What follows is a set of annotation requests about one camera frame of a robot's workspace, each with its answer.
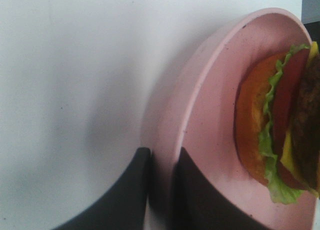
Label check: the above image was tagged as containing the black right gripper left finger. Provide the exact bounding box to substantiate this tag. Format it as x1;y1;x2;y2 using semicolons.
57;147;151;230

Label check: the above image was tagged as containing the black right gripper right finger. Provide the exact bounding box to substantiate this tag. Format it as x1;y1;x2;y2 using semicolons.
172;148;267;230

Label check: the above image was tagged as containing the pink round plate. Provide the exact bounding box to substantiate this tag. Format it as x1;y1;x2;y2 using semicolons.
141;8;316;230

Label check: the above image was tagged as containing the burger with lettuce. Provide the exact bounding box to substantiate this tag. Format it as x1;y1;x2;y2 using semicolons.
234;42;320;205

